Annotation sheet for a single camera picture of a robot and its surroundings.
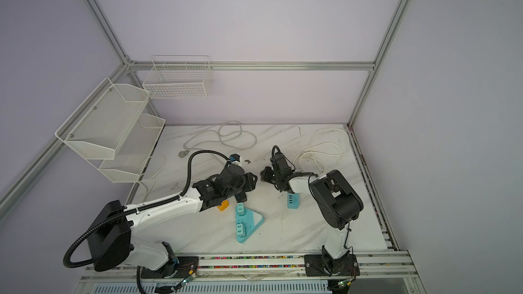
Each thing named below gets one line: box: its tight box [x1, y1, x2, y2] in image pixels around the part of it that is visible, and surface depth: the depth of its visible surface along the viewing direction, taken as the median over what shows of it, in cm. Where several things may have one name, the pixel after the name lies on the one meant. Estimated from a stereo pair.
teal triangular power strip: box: [235, 206, 265, 243], surface depth 83 cm
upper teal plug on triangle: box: [236, 202, 246, 216], surface depth 82 cm
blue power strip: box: [287, 192, 301, 209], surface depth 90 cm
